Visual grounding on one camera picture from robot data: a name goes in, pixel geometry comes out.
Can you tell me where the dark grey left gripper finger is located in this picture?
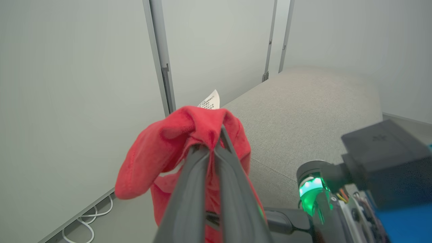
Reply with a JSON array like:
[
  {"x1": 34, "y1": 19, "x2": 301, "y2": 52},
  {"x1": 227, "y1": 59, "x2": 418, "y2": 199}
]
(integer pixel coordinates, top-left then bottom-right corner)
[{"x1": 154, "y1": 144, "x2": 212, "y2": 243}]

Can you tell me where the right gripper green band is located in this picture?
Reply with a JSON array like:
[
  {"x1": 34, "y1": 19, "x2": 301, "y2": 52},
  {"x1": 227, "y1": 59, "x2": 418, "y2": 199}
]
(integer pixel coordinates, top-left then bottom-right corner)
[{"x1": 215, "y1": 125, "x2": 345, "y2": 243}]

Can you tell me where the red clothing item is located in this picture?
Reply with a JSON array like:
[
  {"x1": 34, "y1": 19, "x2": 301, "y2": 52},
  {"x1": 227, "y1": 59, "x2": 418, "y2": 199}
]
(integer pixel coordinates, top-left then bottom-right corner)
[{"x1": 115, "y1": 89, "x2": 267, "y2": 243}]

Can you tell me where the grey fabric sofa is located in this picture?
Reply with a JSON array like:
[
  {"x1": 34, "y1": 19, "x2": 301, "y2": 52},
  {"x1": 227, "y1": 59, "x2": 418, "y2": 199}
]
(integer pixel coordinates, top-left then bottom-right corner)
[{"x1": 221, "y1": 67, "x2": 383, "y2": 210}]

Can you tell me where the blue plastic object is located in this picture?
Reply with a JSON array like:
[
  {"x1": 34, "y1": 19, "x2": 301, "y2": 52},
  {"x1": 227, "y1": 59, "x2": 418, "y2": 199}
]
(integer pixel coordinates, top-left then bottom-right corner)
[{"x1": 377, "y1": 143, "x2": 432, "y2": 243}]

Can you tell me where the white floor cable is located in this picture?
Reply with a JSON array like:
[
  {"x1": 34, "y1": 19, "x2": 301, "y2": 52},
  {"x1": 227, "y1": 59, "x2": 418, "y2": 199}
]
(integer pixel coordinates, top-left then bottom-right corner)
[{"x1": 62, "y1": 195, "x2": 114, "y2": 243}]

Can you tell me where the wide grey partition post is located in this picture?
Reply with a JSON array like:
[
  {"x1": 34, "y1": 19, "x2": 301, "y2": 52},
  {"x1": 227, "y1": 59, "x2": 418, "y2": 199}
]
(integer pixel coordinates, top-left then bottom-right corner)
[{"x1": 142, "y1": 0, "x2": 177, "y2": 117}]

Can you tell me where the thin grey partition post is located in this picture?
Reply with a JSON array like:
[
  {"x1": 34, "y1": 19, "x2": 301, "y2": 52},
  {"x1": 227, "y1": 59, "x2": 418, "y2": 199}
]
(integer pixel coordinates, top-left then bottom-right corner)
[
  {"x1": 278, "y1": 0, "x2": 295, "y2": 73},
  {"x1": 262, "y1": 0, "x2": 278, "y2": 83}
]

